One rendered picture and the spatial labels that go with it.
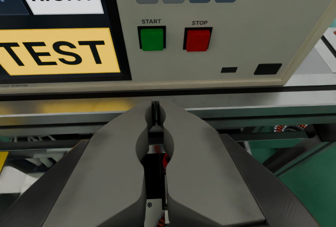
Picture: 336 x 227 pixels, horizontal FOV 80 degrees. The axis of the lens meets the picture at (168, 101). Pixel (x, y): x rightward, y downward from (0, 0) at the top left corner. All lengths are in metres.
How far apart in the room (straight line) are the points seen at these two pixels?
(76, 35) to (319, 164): 0.66
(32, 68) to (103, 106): 0.07
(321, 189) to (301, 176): 0.05
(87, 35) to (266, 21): 0.14
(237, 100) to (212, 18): 0.10
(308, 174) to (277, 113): 0.43
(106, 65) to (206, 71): 0.10
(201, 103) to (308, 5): 0.12
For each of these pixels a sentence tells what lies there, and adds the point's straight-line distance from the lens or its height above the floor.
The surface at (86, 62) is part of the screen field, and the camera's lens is 0.20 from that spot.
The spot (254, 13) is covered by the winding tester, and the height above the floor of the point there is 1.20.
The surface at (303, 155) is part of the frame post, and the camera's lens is 0.37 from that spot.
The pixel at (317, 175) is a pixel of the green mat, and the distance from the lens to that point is 0.69.
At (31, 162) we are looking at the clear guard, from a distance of 0.28.
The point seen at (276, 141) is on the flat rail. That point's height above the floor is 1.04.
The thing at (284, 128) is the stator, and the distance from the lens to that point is 0.67.
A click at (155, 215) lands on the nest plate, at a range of 0.51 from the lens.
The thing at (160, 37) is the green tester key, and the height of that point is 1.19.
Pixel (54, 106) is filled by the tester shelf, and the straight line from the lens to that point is 0.24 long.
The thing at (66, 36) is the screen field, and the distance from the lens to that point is 0.19.
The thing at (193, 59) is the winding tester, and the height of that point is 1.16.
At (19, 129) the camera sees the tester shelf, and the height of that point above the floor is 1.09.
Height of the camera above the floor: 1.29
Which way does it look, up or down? 55 degrees down
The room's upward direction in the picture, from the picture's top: 1 degrees clockwise
